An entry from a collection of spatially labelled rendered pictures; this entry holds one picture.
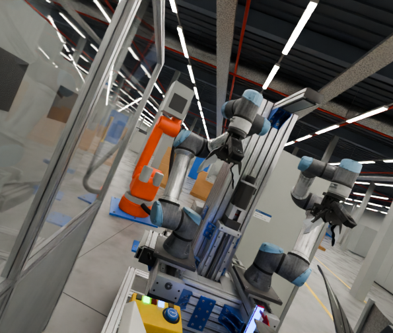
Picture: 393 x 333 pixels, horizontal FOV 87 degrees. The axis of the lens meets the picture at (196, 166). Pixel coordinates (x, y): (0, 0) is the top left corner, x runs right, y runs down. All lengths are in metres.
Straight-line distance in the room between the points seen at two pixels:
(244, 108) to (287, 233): 1.99
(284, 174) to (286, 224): 0.55
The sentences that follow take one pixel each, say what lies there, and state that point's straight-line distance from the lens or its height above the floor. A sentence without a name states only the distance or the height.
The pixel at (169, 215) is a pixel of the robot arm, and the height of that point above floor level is 1.22.
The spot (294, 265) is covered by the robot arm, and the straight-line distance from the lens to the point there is 1.28.
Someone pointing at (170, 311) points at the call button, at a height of 1.08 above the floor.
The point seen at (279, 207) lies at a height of 1.44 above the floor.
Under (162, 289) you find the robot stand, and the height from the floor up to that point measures 0.94.
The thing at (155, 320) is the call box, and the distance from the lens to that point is 0.72.
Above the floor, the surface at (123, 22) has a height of 1.78.
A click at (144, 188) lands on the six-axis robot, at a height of 0.60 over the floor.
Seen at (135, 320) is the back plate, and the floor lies 1.36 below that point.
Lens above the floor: 1.52
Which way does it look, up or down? 1 degrees down
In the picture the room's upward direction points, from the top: 24 degrees clockwise
